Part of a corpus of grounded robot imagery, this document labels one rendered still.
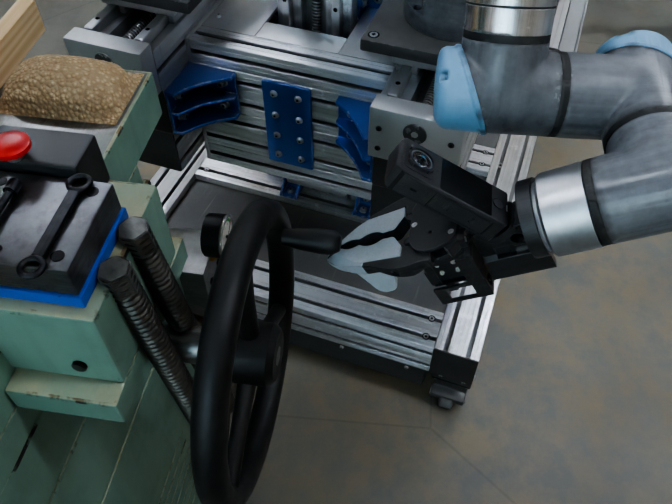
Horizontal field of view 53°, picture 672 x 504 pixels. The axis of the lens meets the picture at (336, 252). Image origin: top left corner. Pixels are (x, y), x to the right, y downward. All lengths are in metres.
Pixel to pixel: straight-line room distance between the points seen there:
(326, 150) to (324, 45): 0.18
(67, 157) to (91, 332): 0.13
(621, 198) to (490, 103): 0.13
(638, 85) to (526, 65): 0.09
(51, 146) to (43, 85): 0.22
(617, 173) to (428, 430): 1.02
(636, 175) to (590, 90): 0.09
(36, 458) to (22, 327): 0.17
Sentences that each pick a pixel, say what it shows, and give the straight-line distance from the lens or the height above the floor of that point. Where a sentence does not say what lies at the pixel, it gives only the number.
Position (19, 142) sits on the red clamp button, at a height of 1.02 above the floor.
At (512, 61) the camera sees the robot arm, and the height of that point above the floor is 1.03.
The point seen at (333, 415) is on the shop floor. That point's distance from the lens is 1.50.
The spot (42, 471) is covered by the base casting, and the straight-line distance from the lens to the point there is 0.70.
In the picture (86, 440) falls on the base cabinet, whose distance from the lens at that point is 0.77.
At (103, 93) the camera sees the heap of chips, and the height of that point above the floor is 0.92.
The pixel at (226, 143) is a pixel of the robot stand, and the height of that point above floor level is 0.51.
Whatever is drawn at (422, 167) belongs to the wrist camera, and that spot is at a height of 0.97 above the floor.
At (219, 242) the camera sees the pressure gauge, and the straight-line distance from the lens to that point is 0.90.
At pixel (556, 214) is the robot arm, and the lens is 0.58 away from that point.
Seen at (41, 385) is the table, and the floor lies 0.87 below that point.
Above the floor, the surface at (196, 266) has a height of 0.62.
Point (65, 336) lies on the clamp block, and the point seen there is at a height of 0.93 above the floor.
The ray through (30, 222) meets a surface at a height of 1.00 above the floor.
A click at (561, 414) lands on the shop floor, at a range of 1.58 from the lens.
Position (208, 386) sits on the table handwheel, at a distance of 0.50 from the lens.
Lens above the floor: 1.35
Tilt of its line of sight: 50 degrees down
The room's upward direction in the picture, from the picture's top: straight up
